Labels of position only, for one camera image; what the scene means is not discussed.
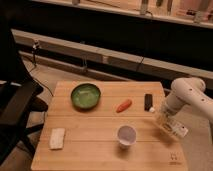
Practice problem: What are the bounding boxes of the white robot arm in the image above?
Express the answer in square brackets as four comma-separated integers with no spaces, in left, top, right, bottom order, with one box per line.
[156,77,213,125]

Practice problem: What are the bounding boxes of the green ceramic bowl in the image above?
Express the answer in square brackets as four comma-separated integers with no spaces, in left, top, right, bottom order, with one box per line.
[71,83,101,110]

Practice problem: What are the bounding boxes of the black rectangular block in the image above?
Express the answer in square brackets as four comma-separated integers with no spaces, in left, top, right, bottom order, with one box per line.
[144,94,153,111]

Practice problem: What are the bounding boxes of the orange carrot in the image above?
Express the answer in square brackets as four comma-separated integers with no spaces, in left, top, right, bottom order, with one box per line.
[116,99,132,113]

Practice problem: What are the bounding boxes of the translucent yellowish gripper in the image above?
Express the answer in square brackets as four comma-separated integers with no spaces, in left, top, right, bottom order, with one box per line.
[156,105,174,129]

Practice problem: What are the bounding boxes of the white paper cup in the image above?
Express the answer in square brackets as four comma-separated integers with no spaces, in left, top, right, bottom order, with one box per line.
[117,125,136,149]

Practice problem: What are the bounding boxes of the black cable on floor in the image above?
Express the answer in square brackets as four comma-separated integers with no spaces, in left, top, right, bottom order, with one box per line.
[21,43,54,98]

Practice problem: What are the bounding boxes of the white sponge block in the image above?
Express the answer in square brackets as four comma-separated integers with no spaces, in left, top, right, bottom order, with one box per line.
[49,128,65,150]

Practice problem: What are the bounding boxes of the black office chair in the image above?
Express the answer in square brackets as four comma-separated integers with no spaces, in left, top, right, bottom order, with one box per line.
[0,19,48,165]

